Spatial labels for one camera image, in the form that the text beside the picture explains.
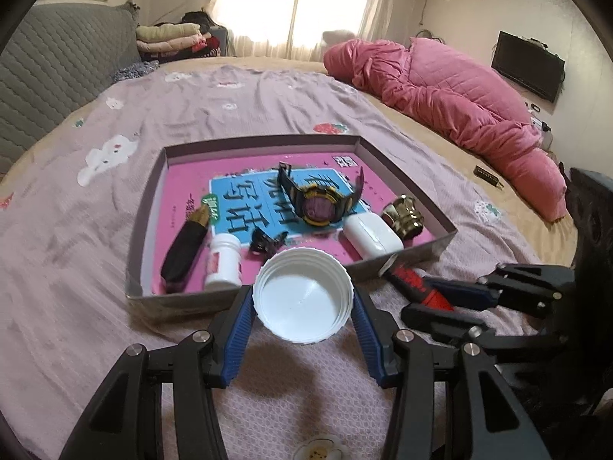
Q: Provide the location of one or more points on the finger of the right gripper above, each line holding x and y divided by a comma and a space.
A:
469, 296
438, 321

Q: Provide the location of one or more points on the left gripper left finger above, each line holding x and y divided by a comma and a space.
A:
231, 330

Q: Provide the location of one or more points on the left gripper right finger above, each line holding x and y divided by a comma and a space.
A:
375, 329

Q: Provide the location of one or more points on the red and black packet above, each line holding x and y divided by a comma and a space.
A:
412, 286

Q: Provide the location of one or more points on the small white pill bottle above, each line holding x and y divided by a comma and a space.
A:
223, 267

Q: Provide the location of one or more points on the white bottle cap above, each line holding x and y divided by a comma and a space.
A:
303, 295

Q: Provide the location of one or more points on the white earbuds case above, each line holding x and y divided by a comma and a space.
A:
370, 236

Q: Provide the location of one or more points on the black and yellow wristwatch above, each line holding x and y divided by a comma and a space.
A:
317, 205

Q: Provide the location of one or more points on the black gold lipstick tube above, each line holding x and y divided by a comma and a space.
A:
184, 250

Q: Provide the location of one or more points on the small black hair clip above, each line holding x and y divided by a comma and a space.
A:
263, 244

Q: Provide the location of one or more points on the small black labelled box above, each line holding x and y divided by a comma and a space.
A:
487, 177

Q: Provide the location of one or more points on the shallow grey cardboard box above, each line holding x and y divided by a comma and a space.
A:
193, 300

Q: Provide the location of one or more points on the pink and blue book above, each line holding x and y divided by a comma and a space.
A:
242, 194

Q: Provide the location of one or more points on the purple patterned bedsheet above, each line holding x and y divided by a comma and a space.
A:
65, 239

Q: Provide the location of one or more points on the pink quilted duvet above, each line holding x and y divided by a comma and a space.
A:
461, 100

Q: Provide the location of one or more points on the black flat television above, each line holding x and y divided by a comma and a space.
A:
530, 65

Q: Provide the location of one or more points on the stack of folded clothes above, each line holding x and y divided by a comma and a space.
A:
195, 36

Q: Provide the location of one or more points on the grey quilted headboard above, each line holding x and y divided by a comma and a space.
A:
60, 58

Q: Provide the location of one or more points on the white sheer curtains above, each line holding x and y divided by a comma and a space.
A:
298, 29

